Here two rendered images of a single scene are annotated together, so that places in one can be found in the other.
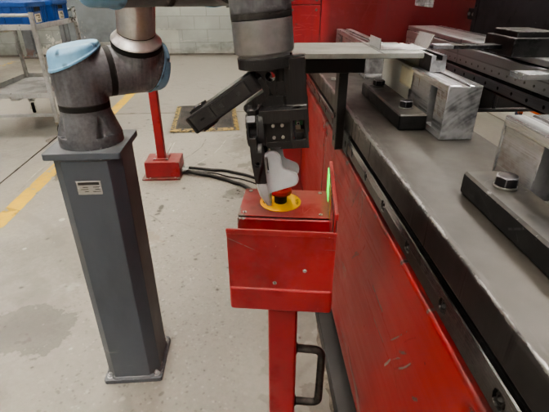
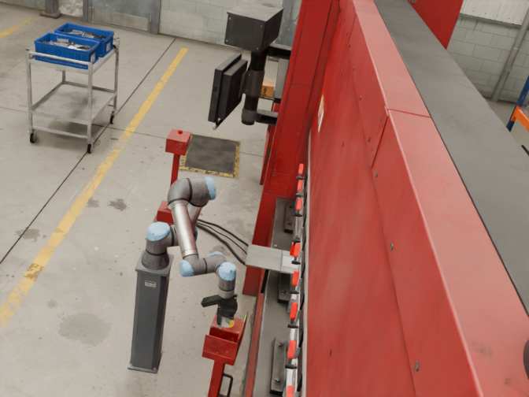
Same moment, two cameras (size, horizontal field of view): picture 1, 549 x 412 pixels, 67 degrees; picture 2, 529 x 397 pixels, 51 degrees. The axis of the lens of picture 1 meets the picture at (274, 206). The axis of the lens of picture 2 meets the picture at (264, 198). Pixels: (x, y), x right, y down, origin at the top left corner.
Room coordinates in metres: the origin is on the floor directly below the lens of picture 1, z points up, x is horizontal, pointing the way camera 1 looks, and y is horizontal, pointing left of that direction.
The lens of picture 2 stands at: (-1.37, -0.11, 2.69)
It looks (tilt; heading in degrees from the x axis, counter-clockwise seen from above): 30 degrees down; 1
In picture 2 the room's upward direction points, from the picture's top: 12 degrees clockwise
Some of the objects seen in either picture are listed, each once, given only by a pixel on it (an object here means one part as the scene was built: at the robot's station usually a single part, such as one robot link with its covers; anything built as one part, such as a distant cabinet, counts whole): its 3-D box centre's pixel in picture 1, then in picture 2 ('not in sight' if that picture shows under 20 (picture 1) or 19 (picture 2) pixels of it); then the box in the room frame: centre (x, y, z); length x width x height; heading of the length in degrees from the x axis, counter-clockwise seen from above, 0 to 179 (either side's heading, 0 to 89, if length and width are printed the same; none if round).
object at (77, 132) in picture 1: (88, 121); (156, 254); (0.99, 0.46, 0.82); 0.15 x 0.15 x 0.10
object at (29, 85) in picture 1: (33, 69); (75, 89); (3.76, 2.11, 0.47); 0.90 x 0.66 x 0.95; 4
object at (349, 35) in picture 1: (357, 50); (299, 220); (1.51, -0.28, 0.92); 0.50 x 0.06 x 0.10; 3
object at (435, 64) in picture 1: (420, 55); not in sight; (0.93, -0.31, 0.99); 0.20 x 0.03 x 0.03; 3
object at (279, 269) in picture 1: (284, 230); (225, 333); (0.60, -0.02, 0.75); 0.20 x 0.16 x 0.18; 176
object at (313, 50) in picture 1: (349, 50); (271, 258); (0.95, -0.16, 1.00); 0.26 x 0.18 x 0.01; 93
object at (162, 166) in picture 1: (155, 113); (174, 177); (2.56, 0.74, 0.41); 0.25 x 0.20 x 0.83; 93
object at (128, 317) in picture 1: (119, 266); (149, 313); (0.99, 0.46, 0.39); 0.18 x 0.18 x 0.77; 4
